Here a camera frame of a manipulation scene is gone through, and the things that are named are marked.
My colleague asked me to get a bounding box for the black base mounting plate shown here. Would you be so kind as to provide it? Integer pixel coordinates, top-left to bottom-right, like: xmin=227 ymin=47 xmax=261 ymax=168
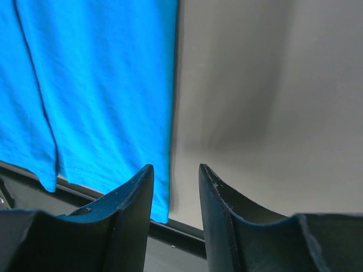
xmin=1 ymin=163 xmax=208 ymax=271

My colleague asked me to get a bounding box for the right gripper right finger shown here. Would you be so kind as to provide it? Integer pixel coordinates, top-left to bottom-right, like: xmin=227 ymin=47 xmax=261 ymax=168
xmin=199 ymin=164 xmax=362 ymax=271

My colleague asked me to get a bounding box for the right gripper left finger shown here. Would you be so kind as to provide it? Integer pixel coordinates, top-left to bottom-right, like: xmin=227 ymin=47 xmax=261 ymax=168
xmin=1 ymin=164 xmax=154 ymax=271

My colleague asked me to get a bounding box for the blue t shirt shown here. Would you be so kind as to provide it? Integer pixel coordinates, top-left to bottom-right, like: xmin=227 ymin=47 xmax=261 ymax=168
xmin=1 ymin=1 xmax=178 ymax=223

